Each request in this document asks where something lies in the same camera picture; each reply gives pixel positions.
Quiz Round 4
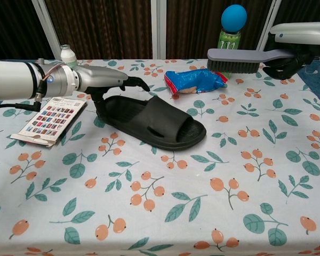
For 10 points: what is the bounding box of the black arm connector cable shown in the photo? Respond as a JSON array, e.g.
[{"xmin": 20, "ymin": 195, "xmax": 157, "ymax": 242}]
[{"xmin": 0, "ymin": 84, "xmax": 45, "ymax": 112}]

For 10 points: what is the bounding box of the green drink can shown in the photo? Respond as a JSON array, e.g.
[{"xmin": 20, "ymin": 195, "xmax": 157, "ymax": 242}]
[{"xmin": 218, "ymin": 26, "xmax": 242, "ymax": 79}]

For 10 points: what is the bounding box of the dark curtain partition panel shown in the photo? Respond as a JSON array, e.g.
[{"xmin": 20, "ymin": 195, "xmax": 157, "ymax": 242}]
[
  {"xmin": 255, "ymin": 0, "xmax": 320, "ymax": 51},
  {"xmin": 0, "ymin": 0, "xmax": 57, "ymax": 61},
  {"xmin": 31, "ymin": 0, "xmax": 161, "ymax": 60},
  {"xmin": 156, "ymin": 0, "xmax": 282, "ymax": 60}
]

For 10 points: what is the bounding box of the blue table cloth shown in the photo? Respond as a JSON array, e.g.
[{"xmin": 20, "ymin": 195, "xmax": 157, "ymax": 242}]
[{"xmin": 298, "ymin": 59, "xmax": 320, "ymax": 92}]

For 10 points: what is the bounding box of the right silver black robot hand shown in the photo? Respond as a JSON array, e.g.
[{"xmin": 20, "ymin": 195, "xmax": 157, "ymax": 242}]
[{"xmin": 262, "ymin": 22, "xmax": 320, "ymax": 81}]

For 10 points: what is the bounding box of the black rubber slipper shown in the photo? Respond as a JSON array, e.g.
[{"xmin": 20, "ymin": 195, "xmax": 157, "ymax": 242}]
[{"xmin": 95, "ymin": 95, "xmax": 207, "ymax": 151}]

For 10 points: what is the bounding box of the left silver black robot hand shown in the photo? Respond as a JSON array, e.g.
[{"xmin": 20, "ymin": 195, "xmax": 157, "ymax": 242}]
[{"xmin": 74, "ymin": 66, "xmax": 151, "ymax": 118}]

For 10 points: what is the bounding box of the blue snack bag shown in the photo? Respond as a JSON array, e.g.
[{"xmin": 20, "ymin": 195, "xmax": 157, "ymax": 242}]
[{"xmin": 163, "ymin": 68, "xmax": 228, "ymax": 101}]

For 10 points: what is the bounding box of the blue ball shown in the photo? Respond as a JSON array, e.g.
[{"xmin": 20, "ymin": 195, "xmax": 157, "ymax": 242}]
[{"xmin": 220, "ymin": 3, "xmax": 248, "ymax": 34}]

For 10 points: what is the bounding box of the printed card pack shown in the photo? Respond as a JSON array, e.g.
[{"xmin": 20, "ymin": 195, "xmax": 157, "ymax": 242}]
[{"xmin": 10, "ymin": 97, "xmax": 89, "ymax": 148}]

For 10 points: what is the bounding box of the small white bottle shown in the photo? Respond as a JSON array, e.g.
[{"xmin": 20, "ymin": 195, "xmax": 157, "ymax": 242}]
[{"xmin": 59, "ymin": 44, "xmax": 77, "ymax": 68}]

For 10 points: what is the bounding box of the floral tablecloth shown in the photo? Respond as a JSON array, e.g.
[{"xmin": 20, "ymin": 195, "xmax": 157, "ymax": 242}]
[{"xmin": 0, "ymin": 58, "xmax": 320, "ymax": 256}]

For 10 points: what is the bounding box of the grey lint brush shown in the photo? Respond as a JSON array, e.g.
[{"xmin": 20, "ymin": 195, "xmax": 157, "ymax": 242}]
[{"xmin": 206, "ymin": 47, "xmax": 294, "ymax": 74}]

